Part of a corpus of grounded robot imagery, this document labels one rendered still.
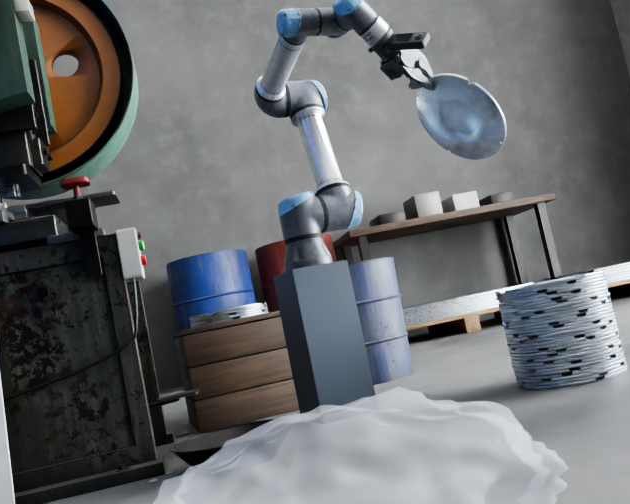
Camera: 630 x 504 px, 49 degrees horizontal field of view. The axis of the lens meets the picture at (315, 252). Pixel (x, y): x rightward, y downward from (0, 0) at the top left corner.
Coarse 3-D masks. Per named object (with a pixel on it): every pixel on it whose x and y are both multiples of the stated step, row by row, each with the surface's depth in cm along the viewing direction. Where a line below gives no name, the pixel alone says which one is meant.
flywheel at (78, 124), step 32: (32, 0) 245; (64, 0) 245; (64, 32) 248; (96, 32) 246; (96, 64) 248; (64, 96) 245; (96, 96) 246; (64, 128) 243; (96, 128) 242; (64, 160) 238
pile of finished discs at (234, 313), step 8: (256, 304) 248; (264, 304) 253; (216, 312) 242; (224, 312) 242; (232, 312) 242; (240, 312) 243; (248, 312) 244; (256, 312) 247; (264, 312) 251; (192, 320) 249; (200, 320) 244; (208, 320) 246; (216, 320) 242; (224, 320) 241
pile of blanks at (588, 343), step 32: (544, 288) 178; (576, 288) 176; (512, 320) 185; (544, 320) 185; (576, 320) 175; (608, 320) 179; (512, 352) 188; (544, 352) 178; (576, 352) 175; (608, 352) 176; (544, 384) 178; (576, 384) 174
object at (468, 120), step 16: (432, 80) 193; (448, 80) 190; (464, 80) 186; (432, 96) 198; (448, 96) 194; (464, 96) 190; (480, 96) 186; (432, 112) 202; (448, 112) 199; (464, 112) 195; (480, 112) 190; (496, 112) 187; (432, 128) 207; (448, 128) 203; (464, 128) 199; (480, 128) 194; (496, 128) 191; (448, 144) 207; (464, 144) 203; (480, 144) 199; (496, 144) 195
